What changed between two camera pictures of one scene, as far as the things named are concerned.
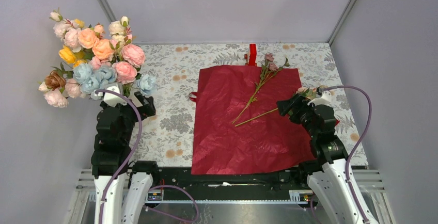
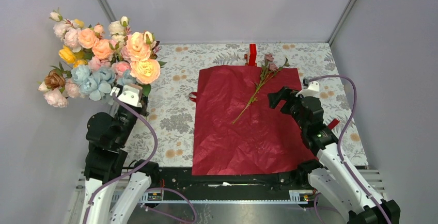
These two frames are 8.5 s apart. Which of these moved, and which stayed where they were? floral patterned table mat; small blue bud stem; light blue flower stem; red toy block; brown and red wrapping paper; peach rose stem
Moved: peach rose stem; light blue flower stem
Stayed: small blue bud stem; floral patterned table mat; red toy block; brown and red wrapping paper
